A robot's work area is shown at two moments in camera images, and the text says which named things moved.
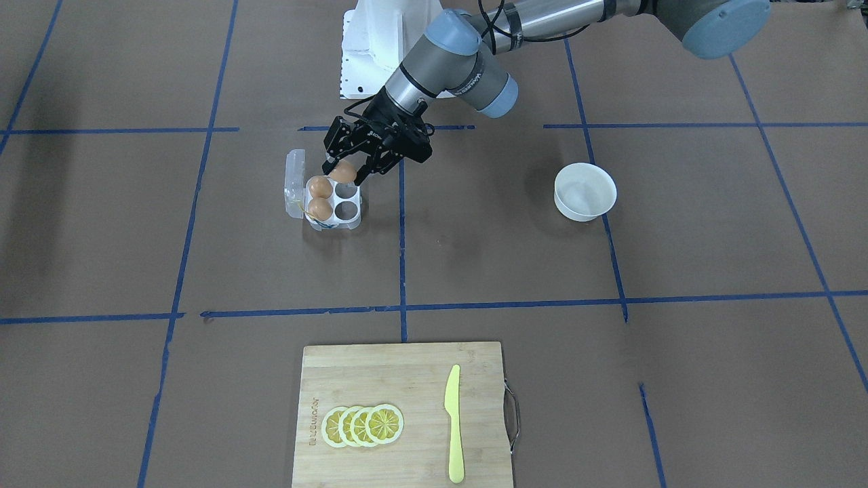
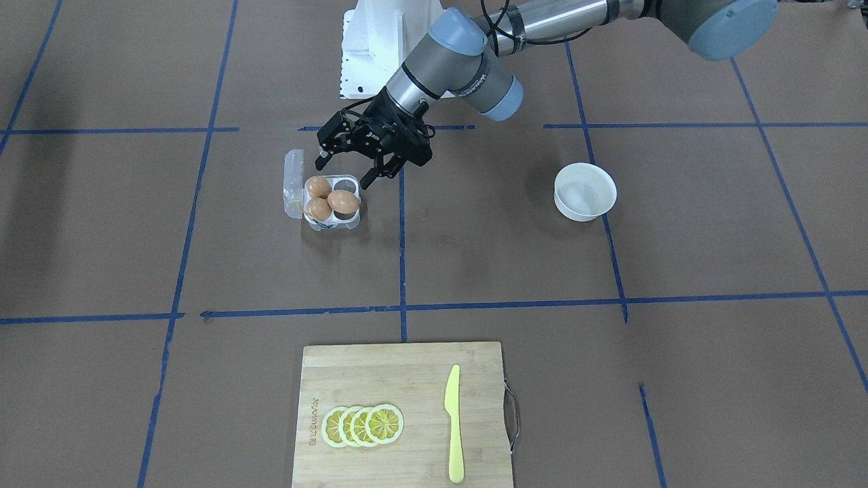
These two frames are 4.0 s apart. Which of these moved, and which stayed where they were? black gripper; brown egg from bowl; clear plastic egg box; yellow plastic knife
Moved: brown egg from bowl
Stayed: black gripper; clear plastic egg box; yellow plastic knife
